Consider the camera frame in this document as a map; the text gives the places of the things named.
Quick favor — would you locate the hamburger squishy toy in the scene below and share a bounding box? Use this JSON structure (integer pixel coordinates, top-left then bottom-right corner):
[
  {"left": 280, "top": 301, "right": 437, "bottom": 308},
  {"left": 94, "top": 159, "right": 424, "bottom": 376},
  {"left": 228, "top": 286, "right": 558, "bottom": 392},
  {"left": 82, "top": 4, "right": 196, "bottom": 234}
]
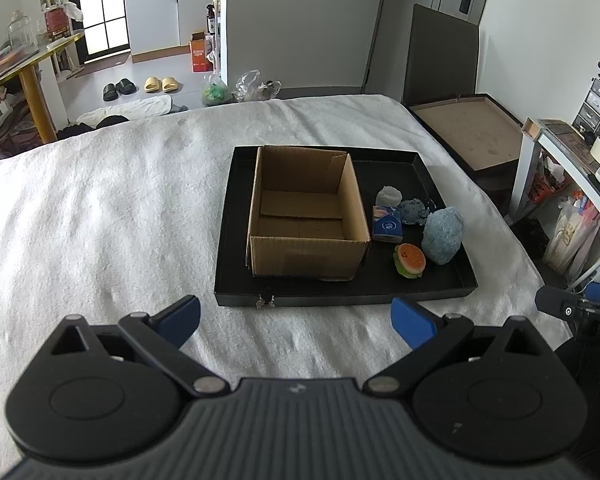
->
[{"left": 393, "top": 243, "right": 426, "bottom": 278}]

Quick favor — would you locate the fluffy light blue plush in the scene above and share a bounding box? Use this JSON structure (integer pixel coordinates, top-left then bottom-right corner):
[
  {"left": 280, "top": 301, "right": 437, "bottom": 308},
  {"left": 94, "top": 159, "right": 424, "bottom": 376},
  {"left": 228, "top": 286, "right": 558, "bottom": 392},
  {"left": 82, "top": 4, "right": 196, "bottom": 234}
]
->
[{"left": 422, "top": 206, "right": 465, "bottom": 266}]

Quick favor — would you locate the blue denim fabric scrap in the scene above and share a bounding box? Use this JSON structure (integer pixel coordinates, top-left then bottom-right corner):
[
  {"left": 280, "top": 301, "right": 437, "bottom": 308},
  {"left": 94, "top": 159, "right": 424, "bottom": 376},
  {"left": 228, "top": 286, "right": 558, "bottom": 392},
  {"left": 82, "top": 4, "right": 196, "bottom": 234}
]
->
[{"left": 398, "top": 198, "right": 430, "bottom": 226}]

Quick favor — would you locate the white plastic ball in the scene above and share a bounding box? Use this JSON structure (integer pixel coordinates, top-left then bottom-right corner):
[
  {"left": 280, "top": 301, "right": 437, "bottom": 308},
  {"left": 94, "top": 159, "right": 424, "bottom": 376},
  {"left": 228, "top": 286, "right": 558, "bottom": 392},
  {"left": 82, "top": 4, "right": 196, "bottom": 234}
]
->
[{"left": 375, "top": 186, "right": 402, "bottom": 208}]

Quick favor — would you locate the white shopping bag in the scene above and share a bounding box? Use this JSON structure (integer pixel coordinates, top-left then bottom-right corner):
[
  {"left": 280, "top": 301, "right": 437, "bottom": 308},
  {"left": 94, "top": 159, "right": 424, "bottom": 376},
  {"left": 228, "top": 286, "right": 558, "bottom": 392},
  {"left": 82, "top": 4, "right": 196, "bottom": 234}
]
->
[{"left": 543, "top": 200, "right": 600, "bottom": 280}]

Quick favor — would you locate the black shallow tray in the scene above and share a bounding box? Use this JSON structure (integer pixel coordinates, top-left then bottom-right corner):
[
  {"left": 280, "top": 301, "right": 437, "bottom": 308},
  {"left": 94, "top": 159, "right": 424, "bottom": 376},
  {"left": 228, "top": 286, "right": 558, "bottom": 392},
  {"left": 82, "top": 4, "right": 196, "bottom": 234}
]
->
[{"left": 214, "top": 145, "right": 478, "bottom": 307}]

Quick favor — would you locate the orange storage basket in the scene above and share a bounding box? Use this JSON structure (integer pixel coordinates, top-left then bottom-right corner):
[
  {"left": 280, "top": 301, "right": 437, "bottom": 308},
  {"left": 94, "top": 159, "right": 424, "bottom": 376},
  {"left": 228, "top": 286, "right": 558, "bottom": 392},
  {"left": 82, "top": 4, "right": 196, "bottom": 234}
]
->
[{"left": 528, "top": 157, "right": 569, "bottom": 205}]

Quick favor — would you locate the white bed blanket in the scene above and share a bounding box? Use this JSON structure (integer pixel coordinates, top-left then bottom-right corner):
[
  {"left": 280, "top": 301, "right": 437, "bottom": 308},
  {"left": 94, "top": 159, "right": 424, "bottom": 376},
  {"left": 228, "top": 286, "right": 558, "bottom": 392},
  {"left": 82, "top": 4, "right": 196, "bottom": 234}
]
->
[{"left": 0, "top": 96, "right": 569, "bottom": 477}]

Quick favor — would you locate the white side table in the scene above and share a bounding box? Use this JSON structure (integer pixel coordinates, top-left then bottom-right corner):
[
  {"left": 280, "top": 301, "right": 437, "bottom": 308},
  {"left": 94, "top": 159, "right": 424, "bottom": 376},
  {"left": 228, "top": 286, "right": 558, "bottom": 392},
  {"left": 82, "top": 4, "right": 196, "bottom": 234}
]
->
[{"left": 508, "top": 117, "right": 600, "bottom": 291}]

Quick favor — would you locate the brown cardboard box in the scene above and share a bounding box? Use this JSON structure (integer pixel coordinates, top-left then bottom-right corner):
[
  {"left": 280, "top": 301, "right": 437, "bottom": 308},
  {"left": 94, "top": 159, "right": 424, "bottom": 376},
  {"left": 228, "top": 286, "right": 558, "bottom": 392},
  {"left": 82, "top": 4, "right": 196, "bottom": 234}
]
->
[{"left": 246, "top": 145, "right": 370, "bottom": 281}]

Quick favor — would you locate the small drawer organizer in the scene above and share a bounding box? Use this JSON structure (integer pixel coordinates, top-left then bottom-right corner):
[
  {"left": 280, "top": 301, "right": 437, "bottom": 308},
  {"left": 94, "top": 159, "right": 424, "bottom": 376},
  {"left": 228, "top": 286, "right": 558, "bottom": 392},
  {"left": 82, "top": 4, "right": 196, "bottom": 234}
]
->
[{"left": 571, "top": 77, "right": 600, "bottom": 146}]

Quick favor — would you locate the brown framed board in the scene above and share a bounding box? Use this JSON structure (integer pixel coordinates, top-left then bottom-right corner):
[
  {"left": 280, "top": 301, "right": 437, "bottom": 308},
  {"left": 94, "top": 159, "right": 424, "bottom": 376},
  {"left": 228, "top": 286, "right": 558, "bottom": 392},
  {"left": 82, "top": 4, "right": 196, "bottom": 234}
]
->
[{"left": 408, "top": 93, "right": 522, "bottom": 177}]

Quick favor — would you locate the white folded floor towel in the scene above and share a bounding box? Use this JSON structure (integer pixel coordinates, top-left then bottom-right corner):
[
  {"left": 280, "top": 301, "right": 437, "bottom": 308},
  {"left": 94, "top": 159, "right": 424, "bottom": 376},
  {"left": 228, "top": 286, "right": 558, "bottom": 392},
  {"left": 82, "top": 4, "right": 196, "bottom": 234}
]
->
[{"left": 76, "top": 94, "right": 172, "bottom": 127}]

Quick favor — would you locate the left black slipper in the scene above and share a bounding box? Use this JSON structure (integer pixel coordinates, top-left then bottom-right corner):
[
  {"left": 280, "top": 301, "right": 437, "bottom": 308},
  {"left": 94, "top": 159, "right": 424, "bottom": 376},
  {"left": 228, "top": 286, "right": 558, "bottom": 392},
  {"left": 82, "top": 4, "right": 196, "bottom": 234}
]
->
[{"left": 102, "top": 84, "right": 119, "bottom": 102}]

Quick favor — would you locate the black slipper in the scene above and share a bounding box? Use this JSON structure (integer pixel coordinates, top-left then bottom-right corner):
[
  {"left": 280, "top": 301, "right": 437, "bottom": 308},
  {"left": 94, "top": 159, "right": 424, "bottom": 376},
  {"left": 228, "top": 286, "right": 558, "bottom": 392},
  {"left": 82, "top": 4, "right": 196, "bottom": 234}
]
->
[
  {"left": 116, "top": 78, "right": 137, "bottom": 96},
  {"left": 102, "top": 84, "right": 119, "bottom": 102}
]

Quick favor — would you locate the green item plastic bag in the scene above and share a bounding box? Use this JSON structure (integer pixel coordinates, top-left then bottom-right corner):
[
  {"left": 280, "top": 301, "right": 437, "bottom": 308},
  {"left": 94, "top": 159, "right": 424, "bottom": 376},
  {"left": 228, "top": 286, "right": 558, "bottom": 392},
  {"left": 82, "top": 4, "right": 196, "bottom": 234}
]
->
[{"left": 201, "top": 73, "right": 232, "bottom": 106}]

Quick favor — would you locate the right black slipper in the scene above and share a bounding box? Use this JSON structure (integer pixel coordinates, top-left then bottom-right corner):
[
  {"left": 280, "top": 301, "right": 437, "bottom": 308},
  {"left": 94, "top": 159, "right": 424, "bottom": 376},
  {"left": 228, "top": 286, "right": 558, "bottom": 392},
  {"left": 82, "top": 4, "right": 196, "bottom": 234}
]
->
[{"left": 116, "top": 78, "right": 137, "bottom": 96}]

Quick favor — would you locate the clear plastic bag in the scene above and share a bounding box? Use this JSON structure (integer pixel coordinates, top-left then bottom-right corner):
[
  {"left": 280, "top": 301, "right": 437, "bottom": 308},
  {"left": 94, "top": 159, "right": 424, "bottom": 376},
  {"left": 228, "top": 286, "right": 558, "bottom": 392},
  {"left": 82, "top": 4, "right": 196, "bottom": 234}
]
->
[{"left": 233, "top": 70, "right": 282, "bottom": 102}]

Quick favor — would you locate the orange cardboard carton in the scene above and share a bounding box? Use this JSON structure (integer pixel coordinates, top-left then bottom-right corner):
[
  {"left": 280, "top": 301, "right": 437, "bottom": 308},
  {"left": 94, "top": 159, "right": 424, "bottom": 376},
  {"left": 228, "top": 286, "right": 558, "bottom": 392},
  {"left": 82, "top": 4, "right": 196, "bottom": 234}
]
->
[{"left": 188, "top": 30, "right": 213, "bottom": 73}]

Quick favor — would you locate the dark olive upright panel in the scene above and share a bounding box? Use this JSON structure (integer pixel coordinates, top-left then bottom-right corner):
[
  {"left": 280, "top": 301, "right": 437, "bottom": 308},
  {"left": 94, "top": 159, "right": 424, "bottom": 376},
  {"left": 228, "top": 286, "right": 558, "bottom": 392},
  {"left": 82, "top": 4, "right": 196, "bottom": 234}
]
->
[{"left": 402, "top": 4, "right": 479, "bottom": 105}]

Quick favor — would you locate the yellow leg table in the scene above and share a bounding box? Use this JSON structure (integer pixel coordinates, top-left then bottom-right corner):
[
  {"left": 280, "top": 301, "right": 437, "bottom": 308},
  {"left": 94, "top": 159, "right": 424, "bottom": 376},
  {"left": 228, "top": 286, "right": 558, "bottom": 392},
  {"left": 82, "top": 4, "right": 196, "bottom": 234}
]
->
[{"left": 0, "top": 30, "right": 84, "bottom": 144}]

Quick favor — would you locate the white kitchen cabinet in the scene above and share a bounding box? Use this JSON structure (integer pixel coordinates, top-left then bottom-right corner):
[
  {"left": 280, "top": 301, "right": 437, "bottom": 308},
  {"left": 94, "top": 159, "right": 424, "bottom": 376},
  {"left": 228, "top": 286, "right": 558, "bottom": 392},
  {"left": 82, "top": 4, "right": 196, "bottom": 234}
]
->
[{"left": 123, "top": 0, "right": 212, "bottom": 58}]

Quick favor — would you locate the black spray bottle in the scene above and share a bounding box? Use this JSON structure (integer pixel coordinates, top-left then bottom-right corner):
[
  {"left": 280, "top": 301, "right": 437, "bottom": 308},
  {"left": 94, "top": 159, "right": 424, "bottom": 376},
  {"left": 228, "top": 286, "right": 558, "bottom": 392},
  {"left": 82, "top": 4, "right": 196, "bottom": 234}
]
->
[{"left": 207, "top": 4, "right": 216, "bottom": 35}]

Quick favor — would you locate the red canister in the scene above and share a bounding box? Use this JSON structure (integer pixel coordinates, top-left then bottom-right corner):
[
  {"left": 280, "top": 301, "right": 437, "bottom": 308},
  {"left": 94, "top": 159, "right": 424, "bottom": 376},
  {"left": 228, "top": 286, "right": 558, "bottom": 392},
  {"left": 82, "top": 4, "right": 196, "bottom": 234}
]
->
[{"left": 43, "top": 4, "right": 70, "bottom": 40}]

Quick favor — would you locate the glass jar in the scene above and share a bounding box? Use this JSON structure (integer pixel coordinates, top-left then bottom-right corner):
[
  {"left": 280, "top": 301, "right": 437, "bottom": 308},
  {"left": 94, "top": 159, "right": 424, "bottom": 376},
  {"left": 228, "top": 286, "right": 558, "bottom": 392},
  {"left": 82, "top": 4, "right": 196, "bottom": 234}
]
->
[{"left": 8, "top": 10, "right": 38, "bottom": 53}]

